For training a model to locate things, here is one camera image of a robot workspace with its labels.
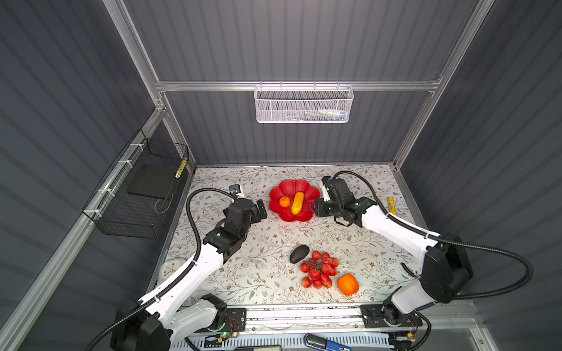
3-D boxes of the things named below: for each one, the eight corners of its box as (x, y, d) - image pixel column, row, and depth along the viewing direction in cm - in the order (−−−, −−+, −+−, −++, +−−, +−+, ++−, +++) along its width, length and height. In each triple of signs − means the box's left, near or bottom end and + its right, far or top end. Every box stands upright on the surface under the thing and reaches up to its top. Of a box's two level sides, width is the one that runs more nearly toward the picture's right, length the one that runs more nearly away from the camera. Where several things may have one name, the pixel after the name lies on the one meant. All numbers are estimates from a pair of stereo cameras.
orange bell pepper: (338, 295, 80) (341, 291, 76) (335, 278, 84) (338, 273, 79) (355, 295, 80) (360, 291, 75) (352, 278, 84) (356, 273, 79)
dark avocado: (293, 265, 87) (294, 262, 84) (287, 258, 89) (287, 254, 86) (309, 252, 90) (310, 249, 87) (303, 245, 92) (304, 242, 89)
